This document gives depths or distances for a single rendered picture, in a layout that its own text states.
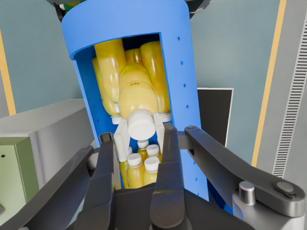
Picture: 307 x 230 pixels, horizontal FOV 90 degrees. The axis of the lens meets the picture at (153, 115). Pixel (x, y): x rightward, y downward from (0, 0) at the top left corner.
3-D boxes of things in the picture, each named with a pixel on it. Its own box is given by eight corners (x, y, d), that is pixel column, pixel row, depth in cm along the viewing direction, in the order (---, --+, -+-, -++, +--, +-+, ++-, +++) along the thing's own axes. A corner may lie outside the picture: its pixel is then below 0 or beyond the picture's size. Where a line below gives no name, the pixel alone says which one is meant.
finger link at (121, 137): (126, 161, 16) (119, 163, 16) (130, 137, 23) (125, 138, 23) (120, 134, 15) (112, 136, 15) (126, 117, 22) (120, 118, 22)
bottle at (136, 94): (150, 86, 39) (166, 138, 24) (123, 91, 39) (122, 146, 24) (147, 58, 35) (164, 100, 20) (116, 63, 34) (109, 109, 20)
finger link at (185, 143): (167, 139, 14) (199, 133, 14) (161, 123, 19) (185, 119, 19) (169, 154, 14) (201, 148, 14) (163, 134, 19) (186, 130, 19)
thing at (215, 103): (168, 213, 184) (171, 225, 169) (174, 86, 150) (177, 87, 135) (210, 211, 188) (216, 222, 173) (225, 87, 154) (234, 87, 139)
